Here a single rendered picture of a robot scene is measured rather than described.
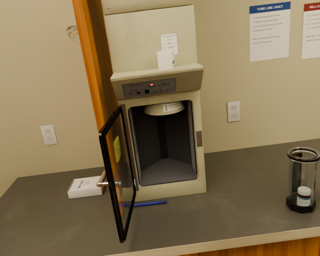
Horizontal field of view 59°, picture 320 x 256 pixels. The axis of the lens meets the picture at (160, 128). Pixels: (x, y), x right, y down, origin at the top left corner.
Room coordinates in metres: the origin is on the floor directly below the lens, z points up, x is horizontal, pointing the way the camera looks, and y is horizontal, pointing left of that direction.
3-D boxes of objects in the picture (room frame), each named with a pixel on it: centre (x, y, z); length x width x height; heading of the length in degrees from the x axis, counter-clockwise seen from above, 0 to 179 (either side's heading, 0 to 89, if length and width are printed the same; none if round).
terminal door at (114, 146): (0.90, 0.16, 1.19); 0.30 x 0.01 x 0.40; 174
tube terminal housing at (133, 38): (1.20, -0.01, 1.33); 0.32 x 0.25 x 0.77; 91
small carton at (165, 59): (1.02, -0.05, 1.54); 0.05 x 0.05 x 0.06; 77
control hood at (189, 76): (1.01, -0.01, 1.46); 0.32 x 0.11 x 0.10; 91
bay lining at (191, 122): (1.20, -0.01, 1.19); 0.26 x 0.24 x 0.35; 91
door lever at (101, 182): (0.83, 0.19, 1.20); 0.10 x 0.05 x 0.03; 174
